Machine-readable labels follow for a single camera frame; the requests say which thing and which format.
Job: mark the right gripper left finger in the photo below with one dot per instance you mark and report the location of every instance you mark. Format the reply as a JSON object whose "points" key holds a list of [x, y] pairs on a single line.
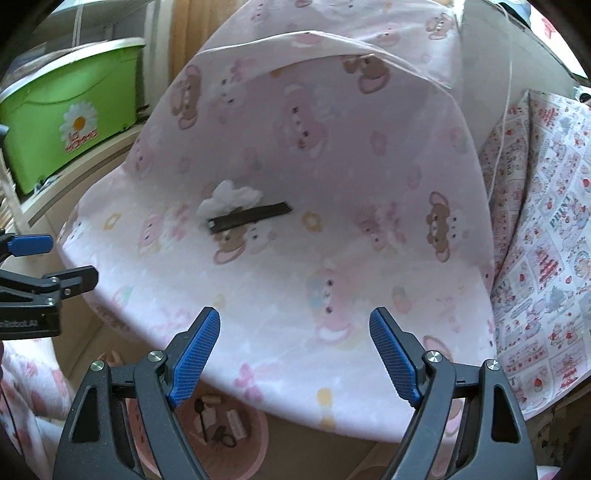
{"points": [[97, 442]]}

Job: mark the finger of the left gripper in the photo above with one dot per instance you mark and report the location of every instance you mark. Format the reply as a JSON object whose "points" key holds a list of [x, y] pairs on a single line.
{"points": [[25, 245], [20, 288]]}

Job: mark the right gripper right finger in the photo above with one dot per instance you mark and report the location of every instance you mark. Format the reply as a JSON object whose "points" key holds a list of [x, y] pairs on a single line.
{"points": [[492, 442]]}

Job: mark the white thread spool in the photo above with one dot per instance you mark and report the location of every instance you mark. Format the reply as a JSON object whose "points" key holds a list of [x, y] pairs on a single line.
{"points": [[210, 399]]}

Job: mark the black sachet wrapper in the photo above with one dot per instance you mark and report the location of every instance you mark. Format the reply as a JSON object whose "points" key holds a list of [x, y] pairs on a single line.
{"points": [[239, 217]]}

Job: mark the colourful tissue pack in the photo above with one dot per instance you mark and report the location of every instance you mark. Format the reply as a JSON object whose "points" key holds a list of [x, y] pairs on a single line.
{"points": [[235, 423]]}

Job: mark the pink plastic waste basket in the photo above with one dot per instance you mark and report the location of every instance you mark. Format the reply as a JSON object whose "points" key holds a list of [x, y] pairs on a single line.
{"points": [[229, 437]]}

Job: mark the green plastic storage box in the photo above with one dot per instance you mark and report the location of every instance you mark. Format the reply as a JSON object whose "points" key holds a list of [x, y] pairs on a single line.
{"points": [[68, 105]]}

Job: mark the wooden door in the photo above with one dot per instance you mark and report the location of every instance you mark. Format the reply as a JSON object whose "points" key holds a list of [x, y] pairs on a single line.
{"points": [[192, 23]]}

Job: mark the printed strawberry quilt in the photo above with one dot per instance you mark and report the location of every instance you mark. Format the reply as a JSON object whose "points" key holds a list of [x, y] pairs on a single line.
{"points": [[536, 163]]}

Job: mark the pink cartoon bed sheet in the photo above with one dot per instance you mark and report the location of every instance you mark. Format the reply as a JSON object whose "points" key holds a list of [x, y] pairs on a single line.
{"points": [[349, 112]]}

